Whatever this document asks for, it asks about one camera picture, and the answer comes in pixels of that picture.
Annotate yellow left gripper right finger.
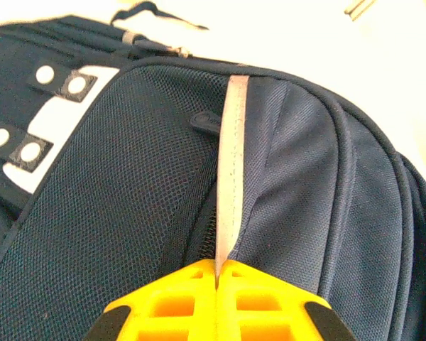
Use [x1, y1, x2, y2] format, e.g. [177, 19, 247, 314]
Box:
[217, 258, 358, 341]

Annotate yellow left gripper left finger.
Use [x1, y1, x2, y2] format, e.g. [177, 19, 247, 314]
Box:
[87, 258, 220, 341]

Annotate navy blue student backpack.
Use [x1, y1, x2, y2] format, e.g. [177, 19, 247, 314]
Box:
[0, 1, 426, 341]

